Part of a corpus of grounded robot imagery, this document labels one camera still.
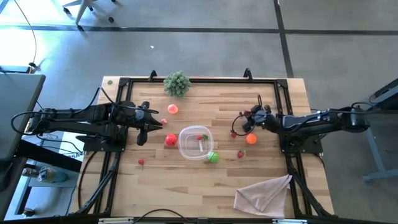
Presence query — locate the thin floor cable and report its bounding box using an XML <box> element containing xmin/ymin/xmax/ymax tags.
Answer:
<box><xmin>12</xmin><ymin>0</ymin><xmax>39</xmax><ymax>68</ymax></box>

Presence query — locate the white paper sheet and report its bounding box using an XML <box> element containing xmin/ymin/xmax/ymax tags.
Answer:
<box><xmin>46</xmin><ymin>130</ymin><xmax>88</xmax><ymax>162</ymax></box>

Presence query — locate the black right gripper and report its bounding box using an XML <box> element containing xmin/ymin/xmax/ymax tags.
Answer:
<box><xmin>238</xmin><ymin>104</ymin><xmax>282</xmax><ymax>133</ymax></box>

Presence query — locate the pink folded cloth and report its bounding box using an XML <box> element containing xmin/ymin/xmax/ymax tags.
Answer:
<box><xmin>233</xmin><ymin>174</ymin><xmax>294</xmax><ymax>218</ymax></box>

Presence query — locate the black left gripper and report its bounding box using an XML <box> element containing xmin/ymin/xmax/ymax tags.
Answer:
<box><xmin>124</xmin><ymin>101</ymin><xmax>163</xmax><ymax>146</ymax></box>

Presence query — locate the black aluminium table frame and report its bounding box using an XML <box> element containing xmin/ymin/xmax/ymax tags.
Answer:
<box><xmin>74</xmin><ymin>67</ymin><xmax>335</xmax><ymax>218</ymax></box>

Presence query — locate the potted green succulent plant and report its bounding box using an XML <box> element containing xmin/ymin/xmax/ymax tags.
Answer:
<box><xmin>163</xmin><ymin>70</ymin><xmax>192</xmax><ymax>99</ymax></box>

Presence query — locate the teal bottle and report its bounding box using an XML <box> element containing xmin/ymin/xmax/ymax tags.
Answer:
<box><xmin>37</xmin><ymin>166</ymin><xmax>69</xmax><ymax>184</ymax></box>

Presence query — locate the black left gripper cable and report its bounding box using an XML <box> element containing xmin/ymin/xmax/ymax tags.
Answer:
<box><xmin>74</xmin><ymin>86</ymin><xmax>160</xmax><ymax>116</ymax></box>

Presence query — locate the clear plastic tupperware container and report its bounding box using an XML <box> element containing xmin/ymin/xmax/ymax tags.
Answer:
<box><xmin>178</xmin><ymin>124</ymin><xmax>215</xmax><ymax>161</ymax></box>

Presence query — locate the black table edge cable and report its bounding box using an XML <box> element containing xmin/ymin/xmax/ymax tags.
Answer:
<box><xmin>133</xmin><ymin>208</ymin><xmax>200</xmax><ymax>224</ymax></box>

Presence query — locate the blue desk leg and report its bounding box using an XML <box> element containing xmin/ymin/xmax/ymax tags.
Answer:
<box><xmin>363</xmin><ymin>77</ymin><xmax>398</xmax><ymax>184</ymax></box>

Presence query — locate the grey desk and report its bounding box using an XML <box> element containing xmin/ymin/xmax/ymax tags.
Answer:
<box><xmin>0</xmin><ymin>73</ymin><xmax>47</xmax><ymax>162</ymax></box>

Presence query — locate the office chair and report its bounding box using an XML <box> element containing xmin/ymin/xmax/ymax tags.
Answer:
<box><xmin>62</xmin><ymin>0</ymin><xmax>118</xmax><ymax>32</ymax></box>

